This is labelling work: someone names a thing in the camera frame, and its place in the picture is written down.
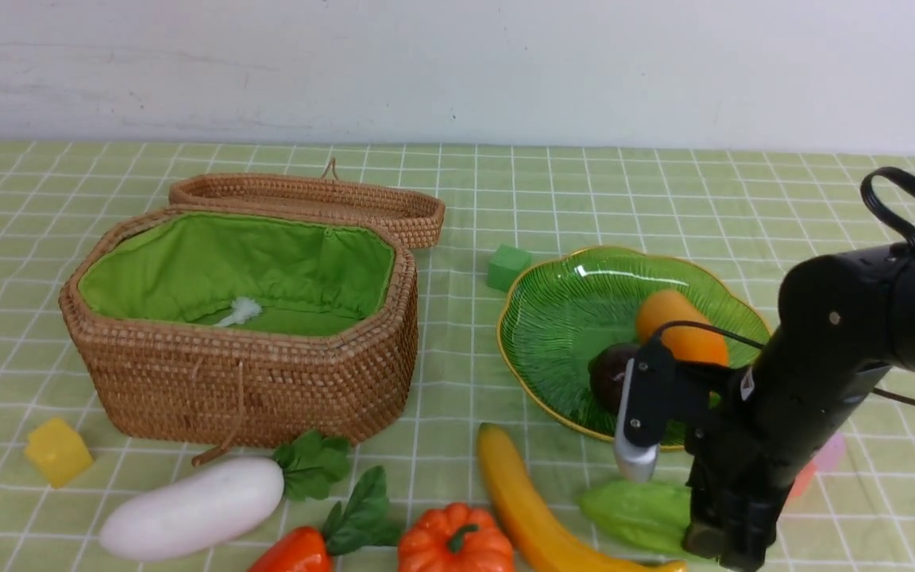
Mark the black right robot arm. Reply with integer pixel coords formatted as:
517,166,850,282
615,244,915,571

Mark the green glass plate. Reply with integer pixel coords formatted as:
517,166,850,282
496,245,772,442

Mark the white toy radish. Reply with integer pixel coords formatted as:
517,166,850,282
98,430,351,562

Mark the yellow foam cube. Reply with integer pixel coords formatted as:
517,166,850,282
23,417,94,489

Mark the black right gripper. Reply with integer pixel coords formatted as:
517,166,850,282
626,338,795,571

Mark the woven wicker basket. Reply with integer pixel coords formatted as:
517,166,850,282
59,205,419,448

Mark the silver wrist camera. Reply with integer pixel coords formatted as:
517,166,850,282
613,358,658,482

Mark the green foam cube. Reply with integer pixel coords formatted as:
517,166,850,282
486,244,533,292

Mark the dark purple toy mangosteen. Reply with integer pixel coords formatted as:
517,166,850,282
588,342,639,417

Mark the woven wicker basket lid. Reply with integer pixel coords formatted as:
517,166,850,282
168,159,446,249

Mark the pink foam cube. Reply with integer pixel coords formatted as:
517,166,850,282
809,432,847,472

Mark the orange toy mango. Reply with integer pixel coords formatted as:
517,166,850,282
635,289,729,366

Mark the green toy vegetable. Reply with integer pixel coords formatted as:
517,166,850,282
577,479,691,558

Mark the green checkered tablecloth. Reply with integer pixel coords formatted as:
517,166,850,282
0,141,915,571

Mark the orange toy pumpkin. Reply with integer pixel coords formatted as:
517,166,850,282
397,503,515,571

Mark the orange foam cube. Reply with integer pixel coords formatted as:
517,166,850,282
787,459,817,502

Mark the yellow toy banana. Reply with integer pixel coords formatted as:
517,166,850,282
477,423,689,571

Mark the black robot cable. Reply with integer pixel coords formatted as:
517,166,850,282
648,166,915,417

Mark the red toy pepper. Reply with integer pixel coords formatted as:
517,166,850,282
249,465,402,571

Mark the green fabric basket liner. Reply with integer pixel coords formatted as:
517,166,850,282
79,211,396,337

